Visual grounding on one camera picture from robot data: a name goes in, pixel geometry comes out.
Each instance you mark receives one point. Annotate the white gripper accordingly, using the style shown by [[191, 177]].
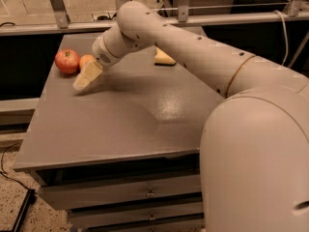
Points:
[[100, 53]]

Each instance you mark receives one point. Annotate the orange fruit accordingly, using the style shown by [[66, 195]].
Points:
[[84, 59]]

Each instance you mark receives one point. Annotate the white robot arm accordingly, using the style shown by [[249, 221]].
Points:
[[254, 150]]

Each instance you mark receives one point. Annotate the red apple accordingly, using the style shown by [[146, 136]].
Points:
[[67, 61]]

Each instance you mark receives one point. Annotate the yellow sponge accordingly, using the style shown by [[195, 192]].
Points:
[[161, 58]]

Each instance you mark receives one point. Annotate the grey drawer cabinet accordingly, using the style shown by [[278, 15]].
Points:
[[138, 119]]

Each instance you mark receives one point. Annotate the top grey drawer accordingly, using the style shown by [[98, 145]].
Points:
[[97, 193]]

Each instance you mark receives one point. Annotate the grey drawer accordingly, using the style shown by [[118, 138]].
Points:
[[97, 193], [161, 225], [123, 216]]

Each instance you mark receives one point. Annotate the middle grey drawer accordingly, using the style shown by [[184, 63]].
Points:
[[123, 216]]

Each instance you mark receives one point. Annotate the bottom grey drawer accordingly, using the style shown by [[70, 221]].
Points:
[[161, 225]]

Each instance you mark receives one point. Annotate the metal frame rail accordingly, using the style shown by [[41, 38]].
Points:
[[21, 17]]

